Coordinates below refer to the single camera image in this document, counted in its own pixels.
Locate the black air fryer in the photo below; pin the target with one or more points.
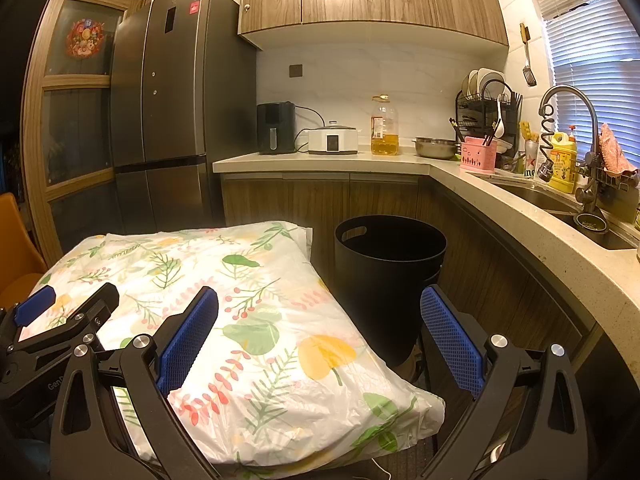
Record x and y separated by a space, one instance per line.
276 127

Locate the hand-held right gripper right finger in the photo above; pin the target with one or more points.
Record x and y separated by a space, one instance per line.
450 340

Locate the hanging metal spatula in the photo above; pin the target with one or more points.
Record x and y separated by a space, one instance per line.
530 77

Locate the pink utensil holder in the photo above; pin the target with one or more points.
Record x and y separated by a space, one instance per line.
477 156

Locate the black dish rack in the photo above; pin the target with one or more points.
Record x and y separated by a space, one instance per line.
467 112

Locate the round sink strainer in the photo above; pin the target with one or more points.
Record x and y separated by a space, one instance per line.
590 223

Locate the orange chair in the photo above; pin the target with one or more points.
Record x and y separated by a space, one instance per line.
15 240

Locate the steel bowl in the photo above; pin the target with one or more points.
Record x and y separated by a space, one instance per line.
435 147

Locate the white plate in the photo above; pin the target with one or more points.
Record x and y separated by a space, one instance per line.
489 80

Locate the pink cloth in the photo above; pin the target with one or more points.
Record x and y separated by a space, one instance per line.
614 150

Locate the grey refrigerator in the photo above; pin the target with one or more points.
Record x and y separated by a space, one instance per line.
185 85

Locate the white ladle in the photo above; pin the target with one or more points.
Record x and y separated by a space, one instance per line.
498 125

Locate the yellow detergent bottle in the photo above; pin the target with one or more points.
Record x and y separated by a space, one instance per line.
564 162

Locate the white rice cooker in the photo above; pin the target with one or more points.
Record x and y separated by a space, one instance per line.
332 139

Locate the wooden glass door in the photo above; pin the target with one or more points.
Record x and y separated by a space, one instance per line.
75 81

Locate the steel sink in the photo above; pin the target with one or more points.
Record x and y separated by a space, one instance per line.
535 200

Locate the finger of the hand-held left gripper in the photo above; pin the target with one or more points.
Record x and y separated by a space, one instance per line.
97 305
35 305

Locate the dark wall socket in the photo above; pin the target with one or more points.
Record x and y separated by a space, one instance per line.
295 70

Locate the steel kitchen faucet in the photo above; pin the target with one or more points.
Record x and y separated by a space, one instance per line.
570 90

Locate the round red door decoration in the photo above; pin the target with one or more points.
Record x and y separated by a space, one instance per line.
86 38

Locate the cooking oil bottle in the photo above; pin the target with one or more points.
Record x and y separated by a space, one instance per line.
385 132

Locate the floral tablecloth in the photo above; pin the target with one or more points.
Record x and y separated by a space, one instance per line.
275 310

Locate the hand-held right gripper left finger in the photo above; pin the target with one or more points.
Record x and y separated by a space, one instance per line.
187 340

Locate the black faucet rack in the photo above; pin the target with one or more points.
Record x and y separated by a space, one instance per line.
612 180

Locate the black trash bin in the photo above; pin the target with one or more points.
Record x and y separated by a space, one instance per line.
380 280

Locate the white window blind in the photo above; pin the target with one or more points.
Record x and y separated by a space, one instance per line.
590 60

